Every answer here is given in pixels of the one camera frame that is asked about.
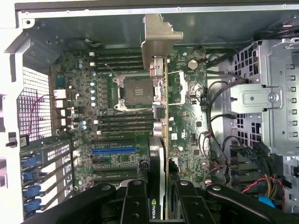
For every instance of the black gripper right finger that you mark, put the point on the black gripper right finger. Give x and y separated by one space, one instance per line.
187 205

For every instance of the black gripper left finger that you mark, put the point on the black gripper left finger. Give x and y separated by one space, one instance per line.
135 203

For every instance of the black expansion slot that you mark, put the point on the black expansion slot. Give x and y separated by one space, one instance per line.
115 169
115 177
114 141

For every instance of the blue expansion slot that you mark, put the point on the blue expansion slot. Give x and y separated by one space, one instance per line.
114 151

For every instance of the green motherboard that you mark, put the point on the green motherboard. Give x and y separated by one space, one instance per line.
187 140

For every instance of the dark RAM stick with label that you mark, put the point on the dark RAM stick with label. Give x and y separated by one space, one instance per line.
123 116

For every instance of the blue slot clip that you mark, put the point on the blue slot clip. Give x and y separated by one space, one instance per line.
32 205
33 190
32 161
32 176

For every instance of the CPU socket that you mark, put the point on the CPU socket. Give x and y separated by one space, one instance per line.
135 91

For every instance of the metal drive cage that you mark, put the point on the metal drive cage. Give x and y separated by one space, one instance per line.
257 98

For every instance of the round coin cell battery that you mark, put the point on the round coin cell battery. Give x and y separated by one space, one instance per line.
192 64

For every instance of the open black PC case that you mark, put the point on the open black PC case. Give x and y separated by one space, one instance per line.
93 30

